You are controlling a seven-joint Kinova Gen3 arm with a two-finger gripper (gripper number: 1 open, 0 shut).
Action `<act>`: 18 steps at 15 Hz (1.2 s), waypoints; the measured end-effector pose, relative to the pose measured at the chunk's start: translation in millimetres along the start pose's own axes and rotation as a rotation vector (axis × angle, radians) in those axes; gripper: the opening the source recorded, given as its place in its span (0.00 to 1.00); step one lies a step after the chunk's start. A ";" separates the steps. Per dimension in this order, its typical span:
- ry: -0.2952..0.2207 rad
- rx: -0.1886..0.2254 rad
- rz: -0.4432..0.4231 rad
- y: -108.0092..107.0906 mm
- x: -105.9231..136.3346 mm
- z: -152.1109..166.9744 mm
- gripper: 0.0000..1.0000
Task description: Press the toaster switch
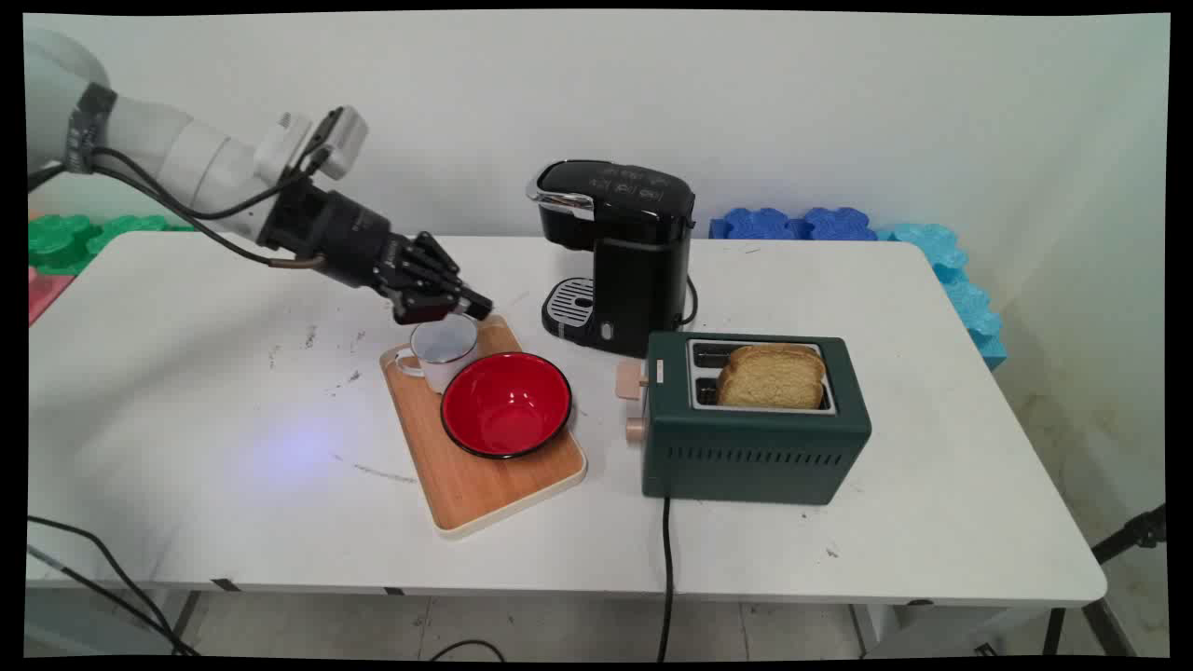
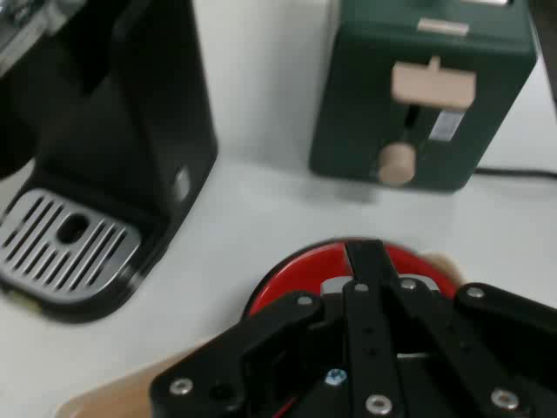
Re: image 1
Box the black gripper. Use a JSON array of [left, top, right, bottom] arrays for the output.
[[258, 180, 494, 326]]

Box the white enamel mug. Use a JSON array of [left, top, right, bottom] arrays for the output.
[[394, 312, 481, 395]]

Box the red enamel bowl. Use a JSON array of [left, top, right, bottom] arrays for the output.
[[440, 351, 574, 461]]

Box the black coffee machine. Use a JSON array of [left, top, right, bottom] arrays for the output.
[[526, 159, 698, 360]]

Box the wooden cutting board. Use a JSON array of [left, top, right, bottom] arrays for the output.
[[379, 314, 588, 541]]

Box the green foam mat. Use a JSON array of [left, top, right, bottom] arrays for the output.
[[28, 214, 195, 277]]

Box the toast bread slice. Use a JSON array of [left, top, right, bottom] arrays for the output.
[[716, 349, 827, 410], [729, 343, 825, 363]]

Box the dark green toaster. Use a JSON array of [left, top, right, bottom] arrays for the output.
[[615, 331, 873, 507]]

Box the dark blue foam mat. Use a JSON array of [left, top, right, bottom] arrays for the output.
[[708, 207, 879, 242]]

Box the pink foam mat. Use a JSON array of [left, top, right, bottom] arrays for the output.
[[28, 265, 75, 327]]

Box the light blue foam mat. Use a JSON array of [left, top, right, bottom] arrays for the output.
[[876, 222, 1009, 372]]

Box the black tripod leg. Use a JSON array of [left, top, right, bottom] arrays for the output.
[[1042, 503, 1168, 657]]

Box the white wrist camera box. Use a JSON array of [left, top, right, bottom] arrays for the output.
[[254, 105, 370, 182]]

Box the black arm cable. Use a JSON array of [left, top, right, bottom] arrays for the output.
[[28, 146, 329, 272]]

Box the black toaster power cable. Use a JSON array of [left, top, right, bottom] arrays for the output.
[[656, 494, 676, 663]]

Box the black floor cable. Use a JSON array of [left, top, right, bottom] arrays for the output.
[[26, 514, 200, 657]]

